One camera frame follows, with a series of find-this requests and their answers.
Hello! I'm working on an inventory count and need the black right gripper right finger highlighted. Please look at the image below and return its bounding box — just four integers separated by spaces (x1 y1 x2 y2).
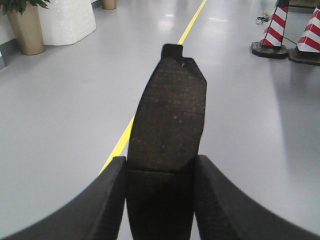
194 155 320 240

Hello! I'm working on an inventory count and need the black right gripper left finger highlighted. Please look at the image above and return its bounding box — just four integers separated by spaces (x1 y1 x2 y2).
7 156 126 240

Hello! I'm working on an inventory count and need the grey brake pad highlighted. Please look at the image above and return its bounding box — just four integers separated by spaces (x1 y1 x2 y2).
126 44 207 240

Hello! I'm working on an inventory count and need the left red white traffic cone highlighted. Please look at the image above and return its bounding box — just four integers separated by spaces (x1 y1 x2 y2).
251 0 290 59

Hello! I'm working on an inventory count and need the red white traffic cone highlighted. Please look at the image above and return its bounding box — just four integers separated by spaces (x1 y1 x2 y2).
251 0 290 59
288 4 320 66

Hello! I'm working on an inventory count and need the right red white traffic cone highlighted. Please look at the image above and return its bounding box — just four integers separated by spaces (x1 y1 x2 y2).
288 4 320 66

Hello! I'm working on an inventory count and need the white wrapped bundle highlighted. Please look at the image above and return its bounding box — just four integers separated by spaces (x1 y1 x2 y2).
38 0 97 46

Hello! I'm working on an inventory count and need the tan plant pot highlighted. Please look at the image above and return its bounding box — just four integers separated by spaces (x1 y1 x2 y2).
7 3 45 56

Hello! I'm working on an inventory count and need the green potted plant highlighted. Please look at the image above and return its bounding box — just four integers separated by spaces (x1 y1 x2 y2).
0 0 51 15

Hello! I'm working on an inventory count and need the black floor cable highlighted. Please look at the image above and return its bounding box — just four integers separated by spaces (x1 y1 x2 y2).
254 11 298 46

